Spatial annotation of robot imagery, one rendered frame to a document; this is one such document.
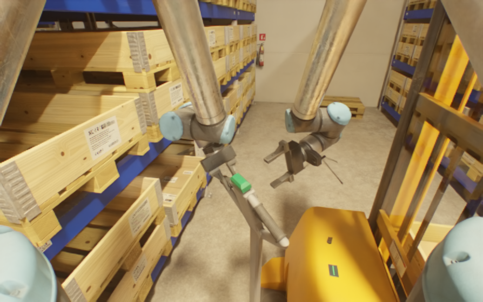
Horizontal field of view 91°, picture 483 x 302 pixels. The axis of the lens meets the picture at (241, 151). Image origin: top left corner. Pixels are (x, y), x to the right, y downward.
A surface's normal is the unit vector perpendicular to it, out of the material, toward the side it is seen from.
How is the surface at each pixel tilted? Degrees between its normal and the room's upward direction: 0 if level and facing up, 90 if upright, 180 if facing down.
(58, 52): 90
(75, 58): 90
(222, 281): 0
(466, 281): 48
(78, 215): 90
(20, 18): 98
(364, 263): 0
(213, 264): 0
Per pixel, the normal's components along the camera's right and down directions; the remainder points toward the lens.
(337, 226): -0.01, -0.88
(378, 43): -0.19, 0.47
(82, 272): 0.98, 0.08
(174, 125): -0.39, 0.29
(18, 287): 0.31, 0.27
